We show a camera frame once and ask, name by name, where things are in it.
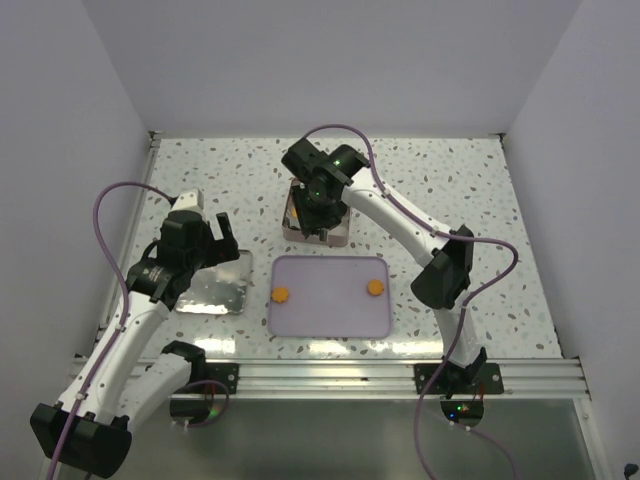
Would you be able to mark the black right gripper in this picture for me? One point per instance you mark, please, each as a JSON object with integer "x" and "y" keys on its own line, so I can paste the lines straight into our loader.
{"x": 311, "y": 220}

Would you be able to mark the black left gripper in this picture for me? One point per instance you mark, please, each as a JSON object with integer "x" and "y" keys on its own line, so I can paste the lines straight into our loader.
{"x": 222, "y": 249}

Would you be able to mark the silver tin lid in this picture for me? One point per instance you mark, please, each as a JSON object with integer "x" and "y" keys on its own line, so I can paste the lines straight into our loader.
{"x": 219, "y": 290}

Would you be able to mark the orange flower cookie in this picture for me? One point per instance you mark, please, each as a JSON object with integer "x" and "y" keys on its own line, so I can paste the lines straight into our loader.
{"x": 280, "y": 295}
{"x": 375, "y": 287}

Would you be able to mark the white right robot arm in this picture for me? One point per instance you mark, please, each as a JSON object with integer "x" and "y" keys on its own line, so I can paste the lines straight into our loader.
{"x": 445, "y": 257}

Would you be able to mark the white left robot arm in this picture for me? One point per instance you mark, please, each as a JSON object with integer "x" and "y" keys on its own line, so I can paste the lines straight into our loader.
{"x": 90, "y": 427}

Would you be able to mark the pink cookie tin box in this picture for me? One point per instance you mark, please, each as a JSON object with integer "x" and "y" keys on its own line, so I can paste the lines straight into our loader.
{"x": 337, "y": 236}

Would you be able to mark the lilac plastic tray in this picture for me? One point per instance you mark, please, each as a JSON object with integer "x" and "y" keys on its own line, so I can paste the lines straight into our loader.
{"x": 329, "y": 298}

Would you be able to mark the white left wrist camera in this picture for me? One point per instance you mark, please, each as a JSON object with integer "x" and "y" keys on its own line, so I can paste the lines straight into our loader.
{"x": 190, "y": 200}

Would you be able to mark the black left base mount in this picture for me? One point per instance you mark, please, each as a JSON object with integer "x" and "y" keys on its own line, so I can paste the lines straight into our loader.
{"x": 225, "y": 373}

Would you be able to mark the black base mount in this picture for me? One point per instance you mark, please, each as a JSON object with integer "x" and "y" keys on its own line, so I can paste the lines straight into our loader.
{"x": 225, "y": 373}
{"x": 455, "y": 381}

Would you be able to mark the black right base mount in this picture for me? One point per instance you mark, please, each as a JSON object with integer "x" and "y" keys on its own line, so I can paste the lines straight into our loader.
{"x": 455, "y": 381}

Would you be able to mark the aluminium front rail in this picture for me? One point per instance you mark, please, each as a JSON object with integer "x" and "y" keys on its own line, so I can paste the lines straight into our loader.
{"x": 533, "y": 379}

